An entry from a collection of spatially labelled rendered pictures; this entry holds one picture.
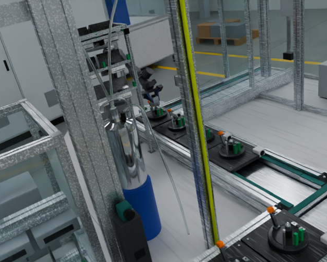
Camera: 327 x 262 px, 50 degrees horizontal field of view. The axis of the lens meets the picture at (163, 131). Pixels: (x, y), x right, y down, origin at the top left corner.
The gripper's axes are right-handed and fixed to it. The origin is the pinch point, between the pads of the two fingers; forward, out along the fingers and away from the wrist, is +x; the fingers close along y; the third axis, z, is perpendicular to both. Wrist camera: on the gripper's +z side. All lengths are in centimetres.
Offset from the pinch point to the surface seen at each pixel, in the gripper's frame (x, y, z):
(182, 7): 34, -45, 128
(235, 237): 97, -40, 70
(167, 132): 28.8, -8.9, 7.5
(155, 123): 15.9, -7.2, -4.7
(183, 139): 40.0, -7.6, 18.0
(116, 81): -5.8, -30.1, 27.6
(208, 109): 23.4, 31.7, -1.0
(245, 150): 67, 5, 45
